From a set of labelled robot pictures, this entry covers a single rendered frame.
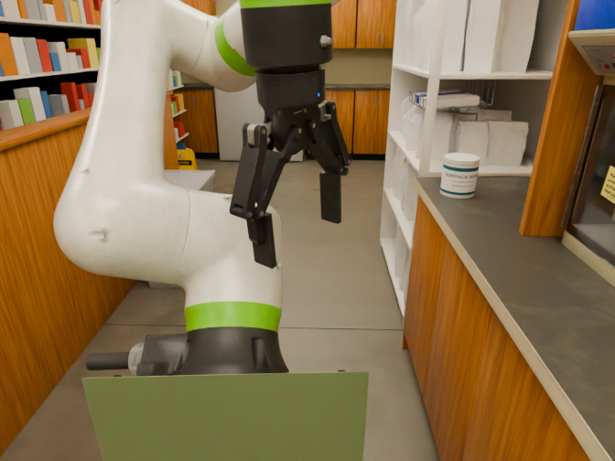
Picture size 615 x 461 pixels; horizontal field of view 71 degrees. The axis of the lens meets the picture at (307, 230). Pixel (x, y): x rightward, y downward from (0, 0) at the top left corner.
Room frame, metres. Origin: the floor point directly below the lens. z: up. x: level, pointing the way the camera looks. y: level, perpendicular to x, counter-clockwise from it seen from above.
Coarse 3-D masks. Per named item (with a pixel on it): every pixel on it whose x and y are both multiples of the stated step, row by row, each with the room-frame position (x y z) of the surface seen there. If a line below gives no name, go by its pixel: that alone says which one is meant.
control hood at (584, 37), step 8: (576, 32) 1.12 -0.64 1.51; (584, 32) 1.08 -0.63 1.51; (592, 32) 1.05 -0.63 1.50; (600, 32) 1.02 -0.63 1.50; (608, 32) 0.99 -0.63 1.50; (576, 40) 1.13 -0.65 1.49; (584, 40) 1.09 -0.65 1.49; (592, 40) 1.06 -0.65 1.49; (600, 40) 1.03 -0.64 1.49; (608, 40) 1.00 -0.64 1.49; (584, 56) 1.14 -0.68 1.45; (592, 64) 1.13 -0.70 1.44
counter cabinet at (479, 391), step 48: (432, 240) 1.54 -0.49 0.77; (432, 288) 1.45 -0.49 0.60; (432, 336) 1.37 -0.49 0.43; (480, 336) 0.96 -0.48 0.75; (432, 384) 1.29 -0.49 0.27; (480, 384) 0.91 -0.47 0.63; (528, 384) 0.70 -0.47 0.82; (432, 432) 1.21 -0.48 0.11; (480, 432) 0.85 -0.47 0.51; (528, 432) 0.66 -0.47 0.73
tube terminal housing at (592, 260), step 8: (608, 80) 1.13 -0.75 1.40; (568, 240) 1.12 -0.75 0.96; (576, 240) 1.09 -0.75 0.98; (568, 248) 1.11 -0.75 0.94; (576, 248) 1.08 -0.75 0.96; (584, 248) 1.04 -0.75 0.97; (584, 256) 1.03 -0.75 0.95; (592, 256) 1.00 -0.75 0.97; (592, 264) 0.99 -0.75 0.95; (600, 264) 0.96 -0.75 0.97; (608, 264) 0.94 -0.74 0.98; (600, 272) 0.96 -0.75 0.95; (608, 272) 0.93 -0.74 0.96; (608, 280) 0.92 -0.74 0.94
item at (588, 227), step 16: (608, 96) 1.10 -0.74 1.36; (608, 112) 1.08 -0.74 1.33; (592, 128) 1.12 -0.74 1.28; (608, 128) 1.06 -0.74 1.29; (592, 144) 1.11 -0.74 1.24; (608, 144) 1.05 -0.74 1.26; (592, 160) 1.09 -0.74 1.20; (608, 160) 1.03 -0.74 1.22; (592, 176) 1.07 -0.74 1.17; (576, 192) 1.12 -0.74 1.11; (592, 192) 1.05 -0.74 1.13; (576, 208) 1.11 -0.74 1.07; (592, 208) 1.04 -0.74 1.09; (608, 208) 0.98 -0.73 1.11; (576, 224) 1.09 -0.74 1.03; (592, 224) 1.02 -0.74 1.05; (608, 224) 0.96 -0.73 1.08; (592, 240) 1.00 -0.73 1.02; (608, 240) 0.95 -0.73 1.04; (608, 256) 0.93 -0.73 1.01
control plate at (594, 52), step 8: (584, 48) 1.11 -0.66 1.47; (592, 48) 1.08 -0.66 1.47; (600, 48) 1.05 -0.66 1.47; (608, 48) 1.02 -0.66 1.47; (592, 56) 1.10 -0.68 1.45; (600, 56) 1.07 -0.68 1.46; (608, 56) 1.04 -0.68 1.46; (600, 64) 1.09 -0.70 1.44; (608, 64) 1.06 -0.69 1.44; (600, 72) 1.11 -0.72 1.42; (608, 72) 1.08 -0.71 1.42
